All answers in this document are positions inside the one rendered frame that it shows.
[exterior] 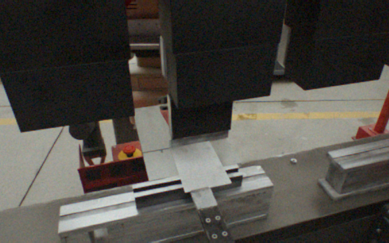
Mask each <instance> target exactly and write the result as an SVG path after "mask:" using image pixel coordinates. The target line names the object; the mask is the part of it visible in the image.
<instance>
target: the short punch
mask: <svg viewBox="0 0 389 243"><path fill-rule="evenodd" d="M167 99H168V113H169V127H170V136H171V147H175V146H184V145H187V144H196V143H200V142H208V141H212V140H220V139H224V138H228V132H229V130H231V123H232V106H233V101H230V102H225V103H216V104H211V105H206V106H202V107H192V108H186V109H177V108H176V106H175V103H174V100H173V98H172V96H171V94H167Z"/></svg>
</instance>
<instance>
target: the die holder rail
mask: <svg viewBox="0 0 389 243"><path fill-rule="evenodd" d="M326 157H327V158H328V159H329V160H330V165H329V167H328V171H327V174H326V178H323V179H320V180H318V182H317V183H318V184H319V185H320V186H321V187H322V188H323V190H324V191H325V192H326V193H327V194H328V196H329V197H330V198H331V199H332V201H336V200H338V199H341V198H347V197H350V196H355V195H358V194H364V193H367V192H372V191H375V190H378V189H381V188H386V187H389V139H385V140H382V141H378V142H372V143H368V144H362V145H357V146H351V147H347V148H341V149H337V150H333V151H329V152H327V153H326Z"/></svg>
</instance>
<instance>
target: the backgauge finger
mask: <svg viewBox="0 0 389 243"><path fill-rule="evenodd" d="M190 193H191V196H192V199H193V202H194V205H195V208H196V210H197V213H198V216H199V219H200V221H201V223H202V225H203V228H204V230H205V234H206V237H207V239H208V242H209V243H235V242H234V239H233V237H232V235H231V233H230V230H229V228H228V226H227V223H226V221H225V219H224V217H223V215H222V213H221V211H220V209H219V206H218V204H217V202H216V200H215V197H214V195H213V193H212V191H211V189H210V187H205V188H199V189H195V190H191V191H190Z"/></svg>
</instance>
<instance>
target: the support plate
mask: <svg viewBox="0 0 389 243"><path fill-rule="evenodd" d="M162 106H168V104H163V105H159V106H153V107H144V108H138V109H135V114H136V115H134V120H135V124H136V129H137V132H138V139H139V142H140V147H141V151H142V153H144V152H149V151H156V150H157V149H164V148H169V147H170V140H171V136H170V127H169V126H168V124H167V122H166V121H165V120H164V118H163V116H162V114H161V112H160V108H159V107H162ZM210 144H211V145H212V147H213V148H214V151H215V153H216V155H217V157H218V159H219V160H220V163H221V164H222V167H225V166H229V165H236V164H237V165H238V166H239V167H240V166H241V162H240V159H239V158H238V156H237V155H236V153H235V152H234V151H233V149H232V147H231V146H230V144H229V142H228V141H227V139H224V140H216V141H213V142H210ZM142 156H143V157H144V160H145V166H146V169H147V175H148V178H149V181H150V182H151V181H155V180H162V179H166V178H171V177H175V176H179V172H178V170H177V169H176V165H175V163H174V158H173V156H172V152H171V149H170V148H169V149H164V150H163V152H162V153H161V151H156V152H151V153H144V154H142Z"/></svg>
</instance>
